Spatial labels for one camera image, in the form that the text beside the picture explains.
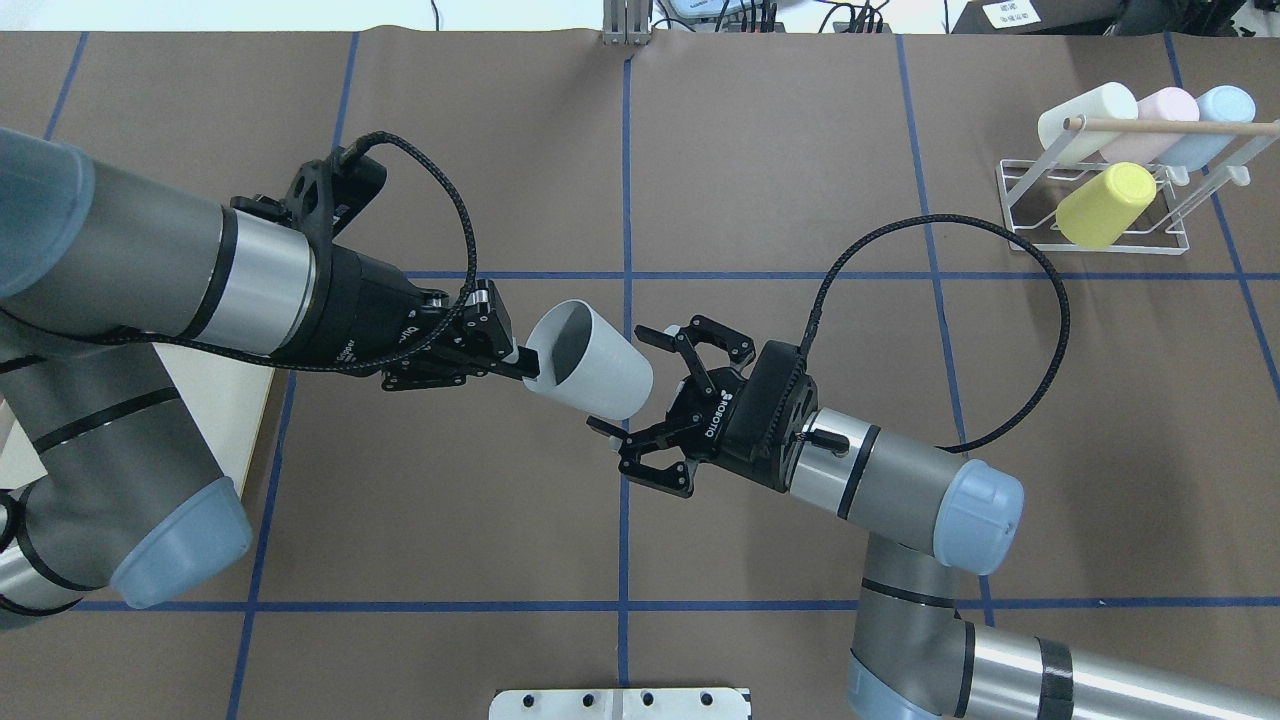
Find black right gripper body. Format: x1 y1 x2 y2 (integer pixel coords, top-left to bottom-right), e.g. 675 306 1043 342
618 315 764 498

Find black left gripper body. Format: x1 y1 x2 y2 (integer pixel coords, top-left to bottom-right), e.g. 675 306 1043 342
300 246 516 391

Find grey plastic cup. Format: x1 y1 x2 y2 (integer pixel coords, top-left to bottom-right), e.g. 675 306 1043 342
524 299 654 421

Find yellow plastic cup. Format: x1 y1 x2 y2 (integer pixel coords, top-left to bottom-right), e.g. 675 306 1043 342
1055 161 1158 250

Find pale green plastic cup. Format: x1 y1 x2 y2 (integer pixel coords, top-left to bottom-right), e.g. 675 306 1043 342
1038 82 1140 168

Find pink plastic cup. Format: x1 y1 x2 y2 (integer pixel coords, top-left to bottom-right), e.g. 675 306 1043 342
1100 87 1201 169

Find light blue plastic cup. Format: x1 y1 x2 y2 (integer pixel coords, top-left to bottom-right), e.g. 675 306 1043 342
1157 85 1256 169

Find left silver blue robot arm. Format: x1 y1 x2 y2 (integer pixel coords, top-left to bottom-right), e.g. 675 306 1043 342
1 128 539 630

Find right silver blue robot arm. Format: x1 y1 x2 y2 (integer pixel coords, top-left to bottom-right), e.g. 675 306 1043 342
589 315 1279 719

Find cream plastic tray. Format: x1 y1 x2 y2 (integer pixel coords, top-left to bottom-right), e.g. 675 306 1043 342
1 345 274 495

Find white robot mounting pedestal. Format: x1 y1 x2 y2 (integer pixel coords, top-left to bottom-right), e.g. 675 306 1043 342
488 685 754 719

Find aluminium frame post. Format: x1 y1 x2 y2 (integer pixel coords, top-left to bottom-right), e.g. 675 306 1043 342
602 0 655 46

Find white wire cup rack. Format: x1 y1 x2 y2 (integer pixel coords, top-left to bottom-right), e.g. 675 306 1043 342
997 86 1280 255

